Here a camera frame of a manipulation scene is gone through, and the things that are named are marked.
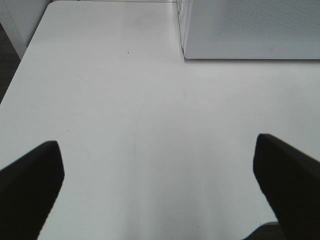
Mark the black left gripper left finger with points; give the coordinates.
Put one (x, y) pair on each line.
(29, 188)

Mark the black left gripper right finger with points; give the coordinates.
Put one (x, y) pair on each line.
(290, 181)

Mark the white microwave oven body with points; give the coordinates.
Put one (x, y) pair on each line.
(184, 13)

